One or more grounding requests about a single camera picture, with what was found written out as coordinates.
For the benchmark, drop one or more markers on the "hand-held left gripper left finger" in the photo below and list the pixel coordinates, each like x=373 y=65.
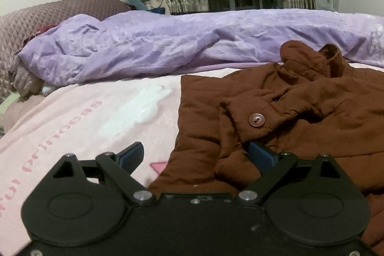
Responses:
x=133 y=154

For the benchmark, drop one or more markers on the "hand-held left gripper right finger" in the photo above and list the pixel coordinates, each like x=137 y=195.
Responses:
x=260 y=154

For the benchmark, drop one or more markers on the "brown coat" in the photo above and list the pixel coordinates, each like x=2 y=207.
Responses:
x=300 y=112

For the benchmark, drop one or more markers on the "pink printed blanket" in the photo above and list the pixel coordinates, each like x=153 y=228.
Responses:
x=90 y=124

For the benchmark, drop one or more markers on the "purple duvet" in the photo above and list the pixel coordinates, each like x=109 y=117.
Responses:
x=168 y=43

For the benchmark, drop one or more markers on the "beige fuzzy plush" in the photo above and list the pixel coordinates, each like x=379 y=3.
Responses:
x=24 y=79

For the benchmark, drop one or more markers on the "mauve quilted headboard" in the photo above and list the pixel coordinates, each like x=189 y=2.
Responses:
x=36 y=22

